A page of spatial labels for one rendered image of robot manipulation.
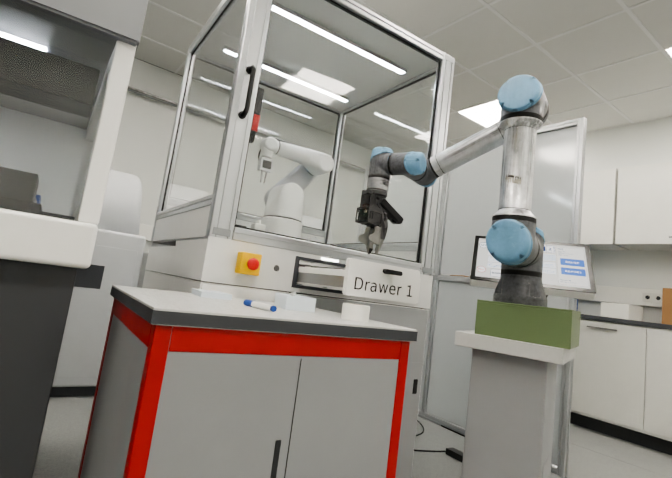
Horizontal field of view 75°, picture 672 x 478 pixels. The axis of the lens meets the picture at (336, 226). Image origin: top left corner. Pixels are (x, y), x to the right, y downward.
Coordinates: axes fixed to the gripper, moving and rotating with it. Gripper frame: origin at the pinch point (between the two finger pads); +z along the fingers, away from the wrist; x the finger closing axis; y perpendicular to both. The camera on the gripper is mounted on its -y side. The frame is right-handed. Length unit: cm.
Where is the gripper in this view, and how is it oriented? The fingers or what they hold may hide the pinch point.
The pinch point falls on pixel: (374, 250)
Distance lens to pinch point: 149.5
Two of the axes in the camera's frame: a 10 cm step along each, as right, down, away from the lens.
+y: -8.2, -1.9, -5.3
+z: -1.4, 9.8, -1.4
